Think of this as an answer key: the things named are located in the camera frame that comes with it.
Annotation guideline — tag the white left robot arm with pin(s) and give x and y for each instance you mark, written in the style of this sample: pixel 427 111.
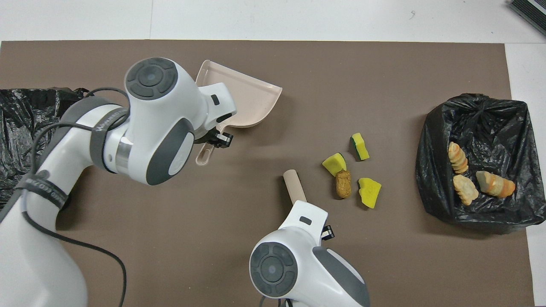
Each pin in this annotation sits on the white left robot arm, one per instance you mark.
pixel 162 106

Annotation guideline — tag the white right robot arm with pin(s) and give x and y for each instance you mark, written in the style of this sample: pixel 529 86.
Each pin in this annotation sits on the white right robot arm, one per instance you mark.
pixel 298 256

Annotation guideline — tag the beige plastic dustpan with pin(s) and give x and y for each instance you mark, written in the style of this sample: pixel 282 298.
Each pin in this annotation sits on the beige plastic dustpan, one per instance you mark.
pixel 251 98

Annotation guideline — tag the brown peanut toy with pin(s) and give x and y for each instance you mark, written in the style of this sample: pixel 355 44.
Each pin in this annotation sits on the brown peanut toy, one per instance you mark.
pixel 343 184

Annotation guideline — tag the beige hand brush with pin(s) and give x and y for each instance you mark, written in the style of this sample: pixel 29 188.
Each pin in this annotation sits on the beige hand brush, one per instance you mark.
pixel 294 185

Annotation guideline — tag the black trash bag over pink bin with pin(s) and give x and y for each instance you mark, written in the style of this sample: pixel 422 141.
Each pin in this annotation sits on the black trash bag over pink bin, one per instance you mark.
pixel 21 128

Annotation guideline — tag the yellow notched sponge piece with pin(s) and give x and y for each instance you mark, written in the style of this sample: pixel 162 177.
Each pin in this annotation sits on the yellow notched sponge piece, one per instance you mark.
pixel 369 192

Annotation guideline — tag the yellow sponge with green side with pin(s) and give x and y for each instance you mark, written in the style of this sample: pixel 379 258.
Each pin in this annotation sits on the yellow sponge with green side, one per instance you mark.
pixel 360 147

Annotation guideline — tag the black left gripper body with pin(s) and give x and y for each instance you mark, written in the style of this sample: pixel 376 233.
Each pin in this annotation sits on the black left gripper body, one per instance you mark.
pixel 207 137

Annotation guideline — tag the brown paper table mat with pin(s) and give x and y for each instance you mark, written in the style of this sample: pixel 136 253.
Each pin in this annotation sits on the brown paper table mat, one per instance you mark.
pixel 341 85

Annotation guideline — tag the dark ribbed object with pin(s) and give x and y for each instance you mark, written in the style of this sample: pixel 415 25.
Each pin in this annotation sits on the dark ribbed object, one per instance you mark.
pixel 533 13

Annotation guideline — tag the black trash bag, tied knot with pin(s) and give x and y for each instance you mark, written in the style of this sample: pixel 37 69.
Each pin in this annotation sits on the black trash bag, tied knot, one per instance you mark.
pixel 439 200

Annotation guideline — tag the yellow wedge sponge piece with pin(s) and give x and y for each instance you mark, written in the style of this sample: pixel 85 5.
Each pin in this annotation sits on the yellow wedge sponge piece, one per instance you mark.
pixel 333 164

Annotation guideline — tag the striped croissant piece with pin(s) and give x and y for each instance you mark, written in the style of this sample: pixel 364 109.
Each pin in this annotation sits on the striped croissant piece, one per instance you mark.
pixel 457 157

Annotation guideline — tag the croissant piece with pale end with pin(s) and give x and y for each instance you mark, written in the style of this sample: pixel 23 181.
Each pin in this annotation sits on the croissant piece with pale end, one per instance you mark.
pixel 495 184

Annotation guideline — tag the pale bread chunk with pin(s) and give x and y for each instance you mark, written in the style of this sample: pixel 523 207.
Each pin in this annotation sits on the pale bread chunk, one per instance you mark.
pixel 465 189

